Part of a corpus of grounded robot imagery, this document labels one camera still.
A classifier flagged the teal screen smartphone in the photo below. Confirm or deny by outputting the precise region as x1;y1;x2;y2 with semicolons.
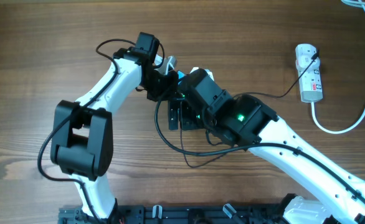
178;70;186;82

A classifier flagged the black charging cable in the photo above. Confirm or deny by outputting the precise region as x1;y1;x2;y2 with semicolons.
179;49;320;169

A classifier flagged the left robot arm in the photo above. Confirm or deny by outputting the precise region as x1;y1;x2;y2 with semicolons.
46;32;178;223

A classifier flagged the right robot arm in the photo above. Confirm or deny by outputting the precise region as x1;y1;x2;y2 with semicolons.
172;68;365;223

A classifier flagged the white charger adapter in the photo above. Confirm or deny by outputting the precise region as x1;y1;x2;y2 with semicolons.
296;54;320;72

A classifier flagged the white power strip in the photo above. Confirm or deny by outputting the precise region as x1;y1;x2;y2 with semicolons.
295;44;323;103

